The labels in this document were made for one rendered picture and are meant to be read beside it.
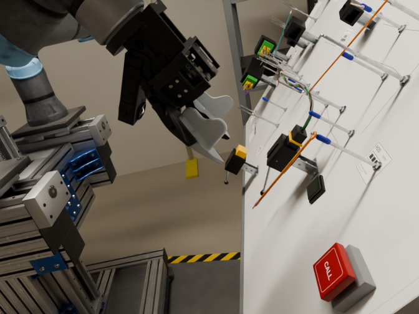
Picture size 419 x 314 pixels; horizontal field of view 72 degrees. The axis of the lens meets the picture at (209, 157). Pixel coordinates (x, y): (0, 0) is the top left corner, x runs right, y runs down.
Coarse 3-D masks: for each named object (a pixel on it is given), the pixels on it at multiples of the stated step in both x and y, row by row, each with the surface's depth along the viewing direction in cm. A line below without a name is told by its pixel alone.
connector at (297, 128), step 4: (296, 124) 53; (296, 128) 52; (300, 128) 52; (292, 132) 53; (296, 132) 51; (300, 132) 51; (304, 132) 52; (288, 136) 54; (292, 136) 52; (296, 136) 51; (300, 136) 51; (304, 136) 51; (288, 140) 53; (296, 140) 52; (300, 140) 52; (288, 144) 53; (292, 144) 52; (292, 148) 53; (296, 148) 53
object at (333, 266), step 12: (336, 252) 34; (324, 264) 36; (336, 264) 34; (348, 264) 33; (324, 276) 35; (336, 276) 33; (348, 276) 31; (324, 288) 34; (336, 288) 32; (324, 300) 34
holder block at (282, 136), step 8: (280, 136) 55; (280, 144) 53; (272, 152) 55; (280, 152) 53; (288, 152) 53; (296, 152) 53; (272, 160) 55; (280, 160) 54; (288, 160) 54; (280, 168) 55; (288, 168) 55
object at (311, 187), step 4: (320, 176) 52; (316, 180) 52; (320, 180) 51; (312, 184) 52; (316, 184) 51; (320, 184) 50; (324, 184) 50; (308, 188) 53; (312, 188) 52; (316, 188) 50; (320, 188) 49; (324, 188) 49; (308, 192) 52; (312, 192) 51; (316, 192) 50; (320, 192) 49; (308, 196) 52; (312, 196) 51; (316, 196) 50; (312, 200) 51
